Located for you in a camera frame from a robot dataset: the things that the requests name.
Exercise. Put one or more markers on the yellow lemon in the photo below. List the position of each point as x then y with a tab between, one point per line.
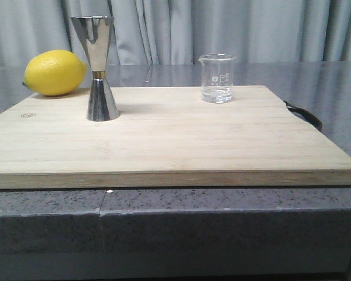
55	72

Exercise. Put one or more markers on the grey curtain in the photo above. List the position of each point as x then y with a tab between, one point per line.
178	32

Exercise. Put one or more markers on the steel double jigger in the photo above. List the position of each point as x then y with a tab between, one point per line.
94	34

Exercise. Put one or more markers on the wooden cutting board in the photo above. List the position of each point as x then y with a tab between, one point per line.
165	136

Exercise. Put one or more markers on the clear glass beaker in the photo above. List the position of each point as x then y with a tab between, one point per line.
217	73

